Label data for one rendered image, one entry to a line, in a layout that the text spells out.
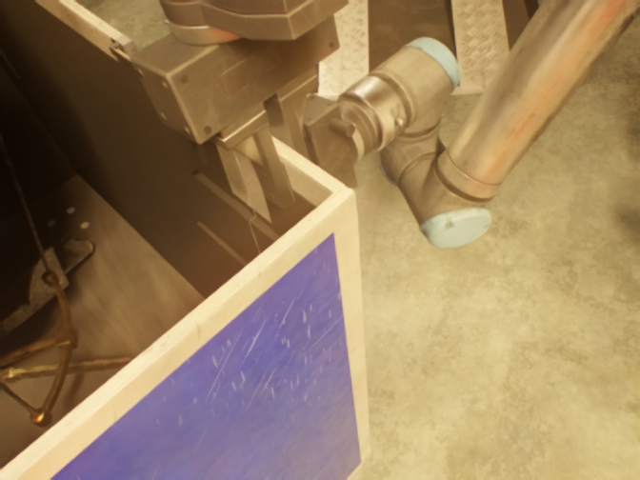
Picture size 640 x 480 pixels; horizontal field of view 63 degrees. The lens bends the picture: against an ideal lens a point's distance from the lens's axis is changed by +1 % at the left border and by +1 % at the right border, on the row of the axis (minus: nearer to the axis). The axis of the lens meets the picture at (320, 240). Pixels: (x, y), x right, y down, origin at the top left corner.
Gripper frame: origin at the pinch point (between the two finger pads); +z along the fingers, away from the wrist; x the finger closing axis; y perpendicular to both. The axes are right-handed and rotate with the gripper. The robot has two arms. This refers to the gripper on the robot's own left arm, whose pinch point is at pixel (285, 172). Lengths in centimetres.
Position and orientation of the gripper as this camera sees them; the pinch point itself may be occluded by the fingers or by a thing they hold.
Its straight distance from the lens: 42.6
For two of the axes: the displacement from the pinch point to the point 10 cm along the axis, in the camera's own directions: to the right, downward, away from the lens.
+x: -7.1, 6.1, -3.6
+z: 2.1, 6.6, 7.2
